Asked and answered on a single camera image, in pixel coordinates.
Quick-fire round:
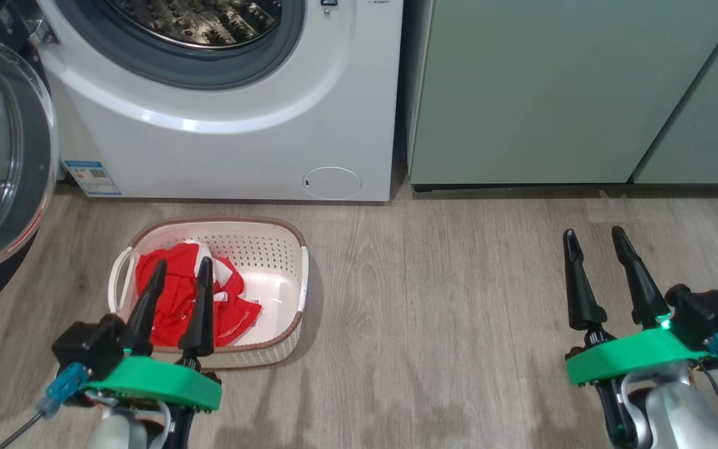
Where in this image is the metal washer door hinge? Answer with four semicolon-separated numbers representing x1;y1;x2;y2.
26;19;60;46

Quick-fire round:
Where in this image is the cream perforated laundry basket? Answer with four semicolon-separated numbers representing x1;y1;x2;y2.
108;216;310;370

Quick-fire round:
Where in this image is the washing machine glass door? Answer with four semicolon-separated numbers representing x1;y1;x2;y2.
0;30;60;328

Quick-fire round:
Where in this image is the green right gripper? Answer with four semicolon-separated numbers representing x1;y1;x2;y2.
562;225;710;387

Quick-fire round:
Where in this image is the stainless steel washing machine drum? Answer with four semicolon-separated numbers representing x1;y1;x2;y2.
107;0;283;51

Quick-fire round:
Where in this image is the pale green cabinet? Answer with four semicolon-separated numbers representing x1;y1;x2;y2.
406;0;718;186

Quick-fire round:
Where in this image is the blue energy label sticker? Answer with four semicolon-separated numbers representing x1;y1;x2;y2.
63;160;122;198

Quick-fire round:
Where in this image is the narrow pale green cabinet door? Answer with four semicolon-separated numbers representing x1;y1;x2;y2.
632;0;718;185

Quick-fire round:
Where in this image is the blue left camera connector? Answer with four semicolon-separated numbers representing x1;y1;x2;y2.
36;363;90;417

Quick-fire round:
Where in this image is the white front-load washing machine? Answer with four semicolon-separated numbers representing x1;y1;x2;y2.
35;0;404;203

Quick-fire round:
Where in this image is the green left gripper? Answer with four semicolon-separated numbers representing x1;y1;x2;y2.
80;256;223;413

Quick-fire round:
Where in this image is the thin black left camera cable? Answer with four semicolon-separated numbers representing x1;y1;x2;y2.
0;408;45;449

